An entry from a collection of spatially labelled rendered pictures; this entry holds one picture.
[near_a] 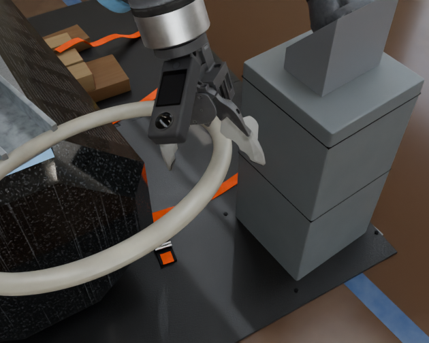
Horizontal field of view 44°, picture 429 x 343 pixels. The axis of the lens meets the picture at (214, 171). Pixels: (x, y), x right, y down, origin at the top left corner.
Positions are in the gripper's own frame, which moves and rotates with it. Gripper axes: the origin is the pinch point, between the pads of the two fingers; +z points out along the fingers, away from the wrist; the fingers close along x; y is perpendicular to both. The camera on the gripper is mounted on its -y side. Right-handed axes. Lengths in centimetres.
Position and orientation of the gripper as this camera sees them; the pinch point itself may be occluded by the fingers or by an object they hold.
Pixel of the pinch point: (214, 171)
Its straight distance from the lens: 78.2
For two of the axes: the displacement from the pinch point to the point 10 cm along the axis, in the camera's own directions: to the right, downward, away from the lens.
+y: 2.9, -5.9, 7.5
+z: 2.7, 8.1, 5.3
